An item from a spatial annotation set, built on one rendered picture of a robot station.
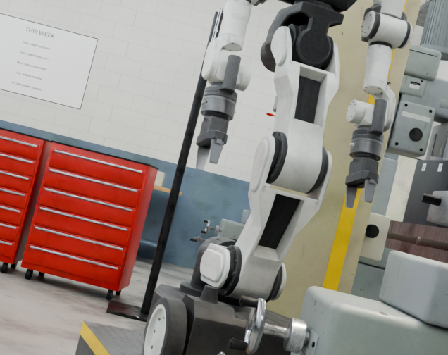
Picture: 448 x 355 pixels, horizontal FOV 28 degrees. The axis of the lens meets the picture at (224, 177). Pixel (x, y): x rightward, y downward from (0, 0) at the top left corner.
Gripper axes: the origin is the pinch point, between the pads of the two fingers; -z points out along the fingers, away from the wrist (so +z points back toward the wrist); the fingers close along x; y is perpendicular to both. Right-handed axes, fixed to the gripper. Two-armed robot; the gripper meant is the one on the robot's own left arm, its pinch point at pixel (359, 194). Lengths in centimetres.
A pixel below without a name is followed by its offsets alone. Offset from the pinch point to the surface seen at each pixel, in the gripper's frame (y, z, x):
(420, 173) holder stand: 16.9, 10.0, 2.4
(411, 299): -15, -35, 57
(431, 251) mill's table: 6.0, -17.4, 29.5
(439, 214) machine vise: -9, -15, 54
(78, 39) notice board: 15, 328, -808
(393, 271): -11, -27, 42
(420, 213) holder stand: 16.4, -2.3, 5.8
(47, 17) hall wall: -27, 345, -814
